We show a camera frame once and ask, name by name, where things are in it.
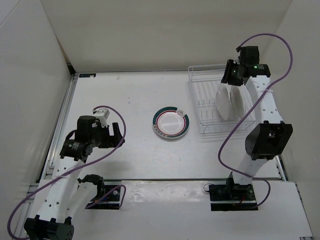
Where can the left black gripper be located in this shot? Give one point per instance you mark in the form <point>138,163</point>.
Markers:
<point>111,141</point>

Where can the green rimmed plate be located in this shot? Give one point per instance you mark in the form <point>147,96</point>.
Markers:
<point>222,101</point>
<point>170,123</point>

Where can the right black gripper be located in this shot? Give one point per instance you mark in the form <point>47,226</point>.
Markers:
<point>226,77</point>

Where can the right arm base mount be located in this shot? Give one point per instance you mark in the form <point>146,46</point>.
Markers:
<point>229,196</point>

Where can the blue table sticker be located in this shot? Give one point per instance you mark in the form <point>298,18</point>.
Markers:
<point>87,75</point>

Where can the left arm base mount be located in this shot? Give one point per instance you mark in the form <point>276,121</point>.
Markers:
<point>111,197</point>

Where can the white wire dish rack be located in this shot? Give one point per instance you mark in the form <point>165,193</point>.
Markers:
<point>203,83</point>

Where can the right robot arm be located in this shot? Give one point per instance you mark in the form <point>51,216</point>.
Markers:
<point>270,134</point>

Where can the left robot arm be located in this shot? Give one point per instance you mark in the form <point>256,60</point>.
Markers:
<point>67,192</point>

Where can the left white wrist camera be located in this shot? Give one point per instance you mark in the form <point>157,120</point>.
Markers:
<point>102,115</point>

